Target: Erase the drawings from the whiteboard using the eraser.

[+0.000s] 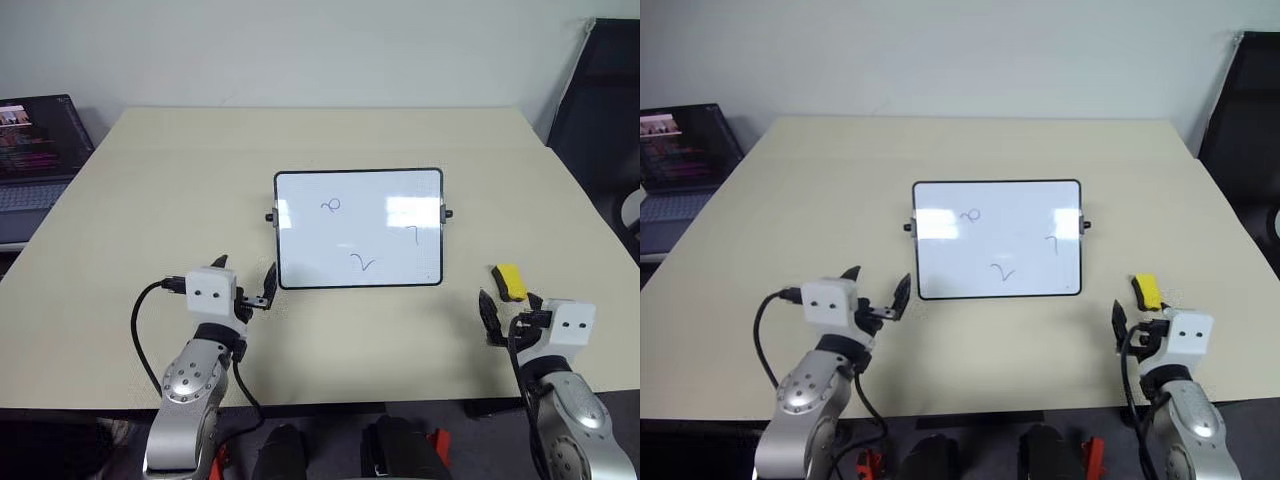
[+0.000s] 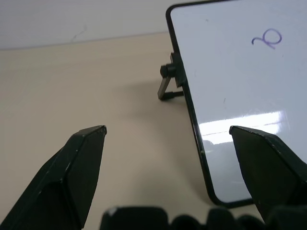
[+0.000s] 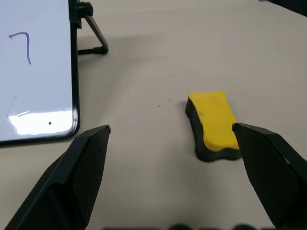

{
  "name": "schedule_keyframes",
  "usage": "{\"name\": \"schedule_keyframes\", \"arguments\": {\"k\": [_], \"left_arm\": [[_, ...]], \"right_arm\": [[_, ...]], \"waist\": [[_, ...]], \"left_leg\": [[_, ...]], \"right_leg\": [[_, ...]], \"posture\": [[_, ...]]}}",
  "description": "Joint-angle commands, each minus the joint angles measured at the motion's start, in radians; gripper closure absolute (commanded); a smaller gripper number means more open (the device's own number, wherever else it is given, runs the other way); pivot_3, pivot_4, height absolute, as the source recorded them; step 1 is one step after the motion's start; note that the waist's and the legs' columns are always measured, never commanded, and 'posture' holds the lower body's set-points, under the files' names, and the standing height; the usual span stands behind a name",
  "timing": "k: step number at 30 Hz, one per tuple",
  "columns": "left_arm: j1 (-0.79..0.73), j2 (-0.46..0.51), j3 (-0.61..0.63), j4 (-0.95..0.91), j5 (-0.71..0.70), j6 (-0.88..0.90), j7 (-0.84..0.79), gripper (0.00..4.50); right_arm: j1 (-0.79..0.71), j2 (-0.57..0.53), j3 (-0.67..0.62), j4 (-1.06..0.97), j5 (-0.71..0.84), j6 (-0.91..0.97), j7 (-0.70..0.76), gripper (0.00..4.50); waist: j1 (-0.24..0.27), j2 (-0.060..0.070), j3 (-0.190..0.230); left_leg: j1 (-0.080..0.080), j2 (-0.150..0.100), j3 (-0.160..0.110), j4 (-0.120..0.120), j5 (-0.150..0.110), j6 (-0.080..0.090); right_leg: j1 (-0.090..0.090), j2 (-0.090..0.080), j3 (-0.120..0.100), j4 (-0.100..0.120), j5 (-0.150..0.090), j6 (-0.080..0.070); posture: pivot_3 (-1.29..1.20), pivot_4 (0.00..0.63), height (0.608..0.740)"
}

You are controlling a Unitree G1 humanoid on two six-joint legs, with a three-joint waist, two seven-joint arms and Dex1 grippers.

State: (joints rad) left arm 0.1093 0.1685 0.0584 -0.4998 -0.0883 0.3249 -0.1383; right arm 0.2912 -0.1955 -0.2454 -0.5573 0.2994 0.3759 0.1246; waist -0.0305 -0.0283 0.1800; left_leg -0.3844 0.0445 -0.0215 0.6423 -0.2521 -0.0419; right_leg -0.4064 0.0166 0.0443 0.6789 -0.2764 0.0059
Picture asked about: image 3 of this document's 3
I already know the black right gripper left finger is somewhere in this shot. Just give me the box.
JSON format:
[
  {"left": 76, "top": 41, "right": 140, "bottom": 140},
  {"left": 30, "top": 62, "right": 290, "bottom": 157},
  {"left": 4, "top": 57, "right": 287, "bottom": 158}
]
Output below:
[{"left": 4, "top": 125, "right": 111, "bottom": 230}]

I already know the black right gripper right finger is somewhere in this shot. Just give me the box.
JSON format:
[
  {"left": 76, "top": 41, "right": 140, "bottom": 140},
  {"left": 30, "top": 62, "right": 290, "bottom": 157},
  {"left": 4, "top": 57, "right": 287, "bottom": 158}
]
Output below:
[{"left": 232, "top": 122, "right": 307, "bottom": 230}]

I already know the yellow and black eraser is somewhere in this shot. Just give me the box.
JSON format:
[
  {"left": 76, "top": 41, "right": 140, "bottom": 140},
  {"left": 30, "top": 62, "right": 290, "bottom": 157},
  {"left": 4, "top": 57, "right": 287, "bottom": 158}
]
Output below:
[{"left": 185, "top": 90, "right": 243, "bottom": 162}]

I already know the black-framed whiteboard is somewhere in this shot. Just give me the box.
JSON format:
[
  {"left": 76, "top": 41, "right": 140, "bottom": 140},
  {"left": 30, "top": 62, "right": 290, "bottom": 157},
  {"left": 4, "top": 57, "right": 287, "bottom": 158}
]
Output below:
[{"left": 0, "top": 0, "right": 81, "bottom": 147}]

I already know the black whiteboard stand leg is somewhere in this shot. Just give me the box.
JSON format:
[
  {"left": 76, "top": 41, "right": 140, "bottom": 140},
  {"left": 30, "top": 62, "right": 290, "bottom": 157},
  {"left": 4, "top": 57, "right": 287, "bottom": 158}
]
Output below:
[{"left": 74, "top": 1, "right": 109, "bottom": 55}]

